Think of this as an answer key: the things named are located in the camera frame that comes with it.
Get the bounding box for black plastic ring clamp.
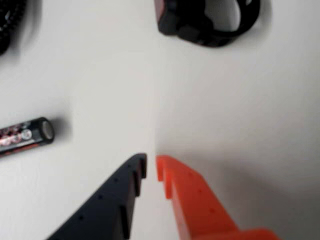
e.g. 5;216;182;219
153;0;261;48

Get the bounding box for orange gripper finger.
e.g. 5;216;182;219
155;154;280;240

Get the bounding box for black coiled cable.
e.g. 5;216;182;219
0;0;33;57

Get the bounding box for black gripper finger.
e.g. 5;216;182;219
46;153;148;240

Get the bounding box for black battery with red print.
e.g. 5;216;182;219
0;116;55;157

